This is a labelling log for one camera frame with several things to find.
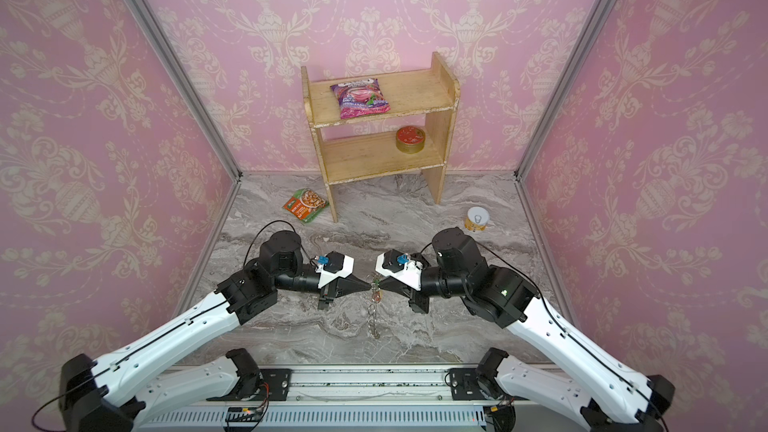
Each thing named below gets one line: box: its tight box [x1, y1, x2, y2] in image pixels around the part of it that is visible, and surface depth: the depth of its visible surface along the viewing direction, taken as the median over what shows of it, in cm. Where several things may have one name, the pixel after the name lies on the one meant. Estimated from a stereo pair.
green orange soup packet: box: [282, 188, 330, 223], surface depth 111 cm
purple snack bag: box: [330, 78, 391, 120], surface depth 77 cm
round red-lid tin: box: [395, 126, 426, 155], surface depth 101 cm
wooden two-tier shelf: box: [300, 51, 461, 222], surface depth 89 cm
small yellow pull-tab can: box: [464, 206, 490, 232], surface depth 102 cm
